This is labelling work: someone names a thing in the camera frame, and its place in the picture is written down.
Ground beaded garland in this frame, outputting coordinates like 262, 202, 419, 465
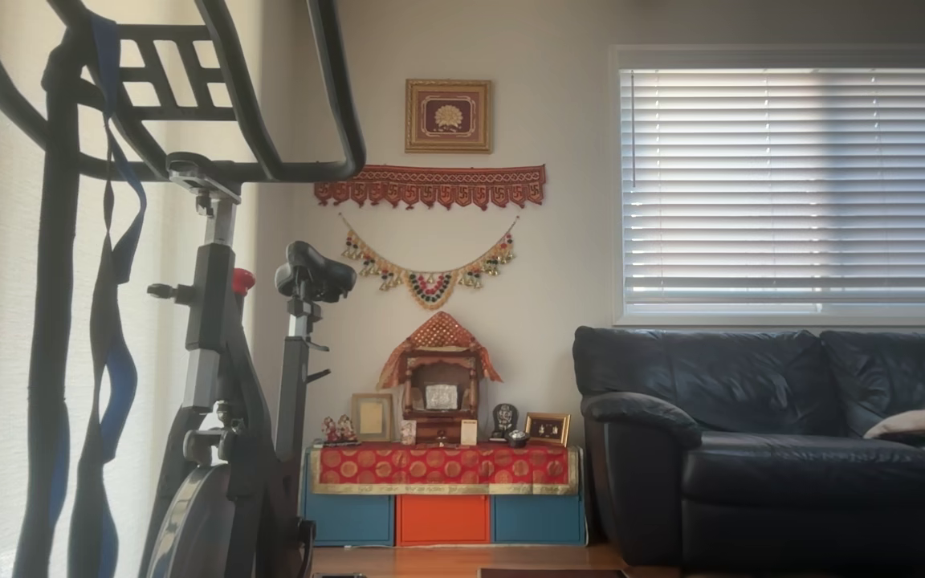
338, 213, 521, 311

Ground white window blind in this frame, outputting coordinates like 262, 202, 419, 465
613, 47, 925, 326

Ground black exercise bike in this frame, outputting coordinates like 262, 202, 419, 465
0, 0, 367, 578

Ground small gold picture frame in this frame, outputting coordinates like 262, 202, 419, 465
524, 412, 572, 448

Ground black leather sofa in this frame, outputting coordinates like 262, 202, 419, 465
573, 325, 925, 575

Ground red embroidered wall hanging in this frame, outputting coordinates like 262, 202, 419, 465
314, 164, 548, 212

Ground blue and orange cabinet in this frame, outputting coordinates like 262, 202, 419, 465
300, 448, 588, 548

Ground red gold patterned cloth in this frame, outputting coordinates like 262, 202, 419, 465
308, 444, 581, 495

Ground blue black strap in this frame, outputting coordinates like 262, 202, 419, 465
69, 12, 149, 578
13, 32, 82, 578

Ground dark idol plaque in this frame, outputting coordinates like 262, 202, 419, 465
490, 403, 520, 442

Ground small figurines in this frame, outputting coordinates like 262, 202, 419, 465
320, 415, 361, 446

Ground wooden shrine with canopy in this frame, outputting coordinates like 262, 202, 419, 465
376, 311, 503, 446

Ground pale picture frame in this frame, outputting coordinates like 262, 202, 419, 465
350, 392, 395, 443

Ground sheer white curtain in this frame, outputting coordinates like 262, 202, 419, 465
0, 0, 263, 578

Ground gold framed wall picture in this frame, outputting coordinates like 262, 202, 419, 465
405, 78, 494, 155

